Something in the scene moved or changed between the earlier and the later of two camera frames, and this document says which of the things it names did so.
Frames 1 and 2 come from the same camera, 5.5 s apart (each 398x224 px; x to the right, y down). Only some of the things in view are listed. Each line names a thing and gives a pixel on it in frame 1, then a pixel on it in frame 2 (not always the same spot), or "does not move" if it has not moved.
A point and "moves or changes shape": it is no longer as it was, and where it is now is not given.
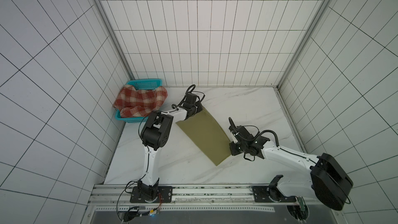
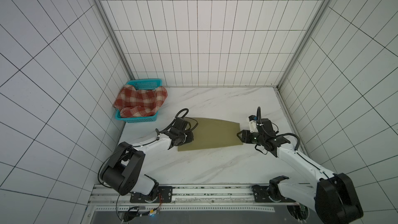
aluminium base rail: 194,198 does not move
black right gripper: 235,149 to 249,136
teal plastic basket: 139,84 does not move
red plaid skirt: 136,103 does not move
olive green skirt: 202,127 moves or changes shape
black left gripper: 193,111 to 185,135
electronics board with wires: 132,212 does not move
